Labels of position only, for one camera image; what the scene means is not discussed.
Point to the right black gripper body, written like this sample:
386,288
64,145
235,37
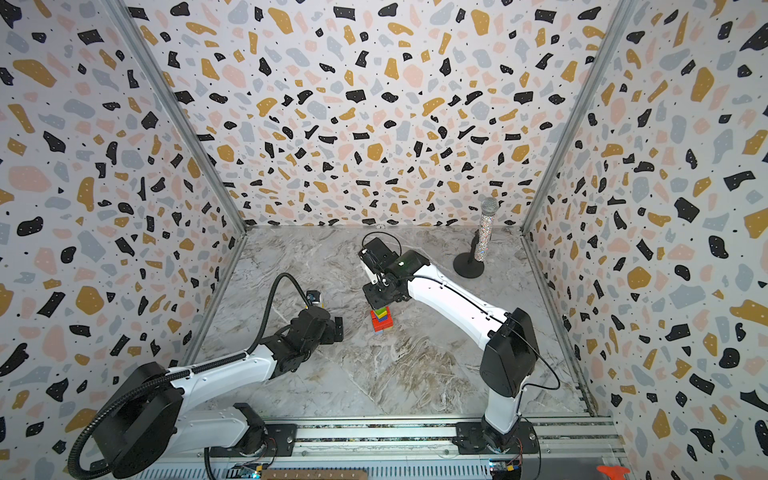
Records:
378,297

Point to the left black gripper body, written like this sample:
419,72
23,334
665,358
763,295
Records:
327,336

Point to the red block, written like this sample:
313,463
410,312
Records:
380,324

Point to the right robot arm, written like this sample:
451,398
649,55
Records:
506,338

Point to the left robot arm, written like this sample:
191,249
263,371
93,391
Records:
154,412

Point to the glitter microphone on stand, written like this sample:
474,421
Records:
472,264

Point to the wooden strip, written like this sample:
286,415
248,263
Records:
314,474

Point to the aluminium mounting rail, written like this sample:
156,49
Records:
413,448

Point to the red clamp handle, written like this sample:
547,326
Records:
614,472

